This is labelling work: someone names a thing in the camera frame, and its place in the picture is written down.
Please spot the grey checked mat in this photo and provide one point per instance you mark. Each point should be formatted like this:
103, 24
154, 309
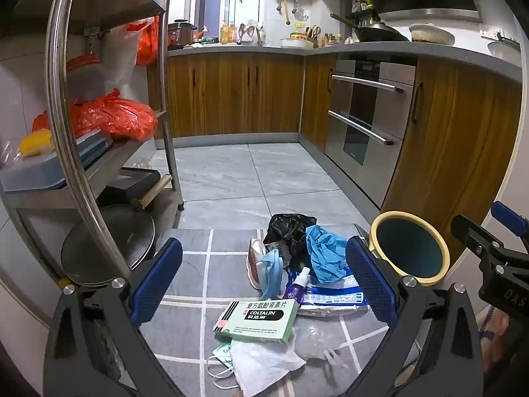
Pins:
231, 264

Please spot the black box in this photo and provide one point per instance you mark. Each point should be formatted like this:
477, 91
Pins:
128, 182

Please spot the steel shelf rack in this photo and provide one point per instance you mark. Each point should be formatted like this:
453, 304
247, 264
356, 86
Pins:
62, 91

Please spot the person's right hand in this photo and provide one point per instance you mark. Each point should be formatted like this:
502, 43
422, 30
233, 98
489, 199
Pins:
498, 328

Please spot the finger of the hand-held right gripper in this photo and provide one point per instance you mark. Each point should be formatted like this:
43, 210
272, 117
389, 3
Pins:
510, 217
469, 229

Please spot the large orange plastic bag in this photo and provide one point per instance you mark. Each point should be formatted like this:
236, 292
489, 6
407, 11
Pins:
115, 115

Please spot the grey countertop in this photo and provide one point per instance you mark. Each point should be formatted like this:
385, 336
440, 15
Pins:
248, 49

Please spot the yellow object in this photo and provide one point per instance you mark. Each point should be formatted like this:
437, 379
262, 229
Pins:
37, 142

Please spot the tall wooden cabinet door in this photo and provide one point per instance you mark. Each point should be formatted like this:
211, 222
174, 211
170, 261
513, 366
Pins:
454, 132

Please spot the blue face mask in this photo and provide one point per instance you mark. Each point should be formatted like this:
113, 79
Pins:
272, 271

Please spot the wide white bowl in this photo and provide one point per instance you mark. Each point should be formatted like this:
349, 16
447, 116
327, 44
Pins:
432, 34

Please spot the blue bin with yellow rim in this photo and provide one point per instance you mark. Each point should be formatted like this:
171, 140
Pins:
407, 248

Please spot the yellow oil bottle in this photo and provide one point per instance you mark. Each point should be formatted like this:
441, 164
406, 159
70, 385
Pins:
233, 35
224, 35

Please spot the hanging orange plastic bag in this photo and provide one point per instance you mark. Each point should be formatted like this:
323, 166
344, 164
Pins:
146, 45

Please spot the black plastic bag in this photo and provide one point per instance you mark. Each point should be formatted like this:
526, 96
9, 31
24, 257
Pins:
285, 227

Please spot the narrow wooden cabinet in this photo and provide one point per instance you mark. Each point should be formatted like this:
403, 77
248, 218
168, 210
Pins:
316, 99

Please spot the black wok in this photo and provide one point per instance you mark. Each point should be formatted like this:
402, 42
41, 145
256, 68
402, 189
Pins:
380, 33

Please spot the steel built-in oven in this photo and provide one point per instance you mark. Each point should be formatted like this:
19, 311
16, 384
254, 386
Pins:
372, 107

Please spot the white tissue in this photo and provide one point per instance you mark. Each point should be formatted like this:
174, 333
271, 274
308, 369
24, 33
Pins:
264, 359

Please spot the utensil holder with scissors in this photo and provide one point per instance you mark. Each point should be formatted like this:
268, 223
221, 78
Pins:
313, 37

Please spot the hanging white plastic bag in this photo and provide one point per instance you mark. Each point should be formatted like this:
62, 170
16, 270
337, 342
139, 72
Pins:
120, 62

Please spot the wide wooden cabinet run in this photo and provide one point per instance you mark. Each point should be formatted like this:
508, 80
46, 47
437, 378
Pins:
231, 91

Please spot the white pot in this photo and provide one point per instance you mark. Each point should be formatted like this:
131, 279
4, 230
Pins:
504, 49

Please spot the spice bottle rack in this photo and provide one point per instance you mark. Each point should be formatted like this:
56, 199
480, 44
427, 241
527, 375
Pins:
363, 4

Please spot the blue grey lidded tray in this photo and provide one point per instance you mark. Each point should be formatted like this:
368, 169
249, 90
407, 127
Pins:
41, 171

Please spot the blue glove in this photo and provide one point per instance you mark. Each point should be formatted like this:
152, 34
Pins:
326, 252

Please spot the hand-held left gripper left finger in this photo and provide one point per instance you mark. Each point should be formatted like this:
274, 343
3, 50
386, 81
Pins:
157, 281

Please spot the white blue plastic package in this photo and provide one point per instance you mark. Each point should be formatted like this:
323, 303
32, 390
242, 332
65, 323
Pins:
330, 297

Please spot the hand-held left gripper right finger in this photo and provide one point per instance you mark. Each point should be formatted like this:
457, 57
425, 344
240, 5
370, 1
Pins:
370, 285

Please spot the clear container with orange lid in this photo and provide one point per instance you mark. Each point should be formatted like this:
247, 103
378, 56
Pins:
84, 74

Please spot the purple spray bottle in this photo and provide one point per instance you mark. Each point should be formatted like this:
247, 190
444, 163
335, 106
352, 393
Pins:
297, 287

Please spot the dark rice cooker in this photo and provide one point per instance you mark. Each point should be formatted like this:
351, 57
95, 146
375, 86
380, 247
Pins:
179, 33

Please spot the green medicine box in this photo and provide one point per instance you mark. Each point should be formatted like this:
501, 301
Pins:
260, 320

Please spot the white wall socket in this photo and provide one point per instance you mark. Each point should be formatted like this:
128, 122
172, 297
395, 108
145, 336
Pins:
494, 31

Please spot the white face mask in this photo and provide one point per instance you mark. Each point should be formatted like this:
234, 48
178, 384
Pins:
225, 366

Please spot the clear plastic wrap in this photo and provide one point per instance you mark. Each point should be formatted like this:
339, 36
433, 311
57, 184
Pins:
318, 343

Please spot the small teal packet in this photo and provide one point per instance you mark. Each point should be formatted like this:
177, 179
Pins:
223, 349

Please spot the white basin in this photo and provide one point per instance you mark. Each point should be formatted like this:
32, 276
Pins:
295, 43

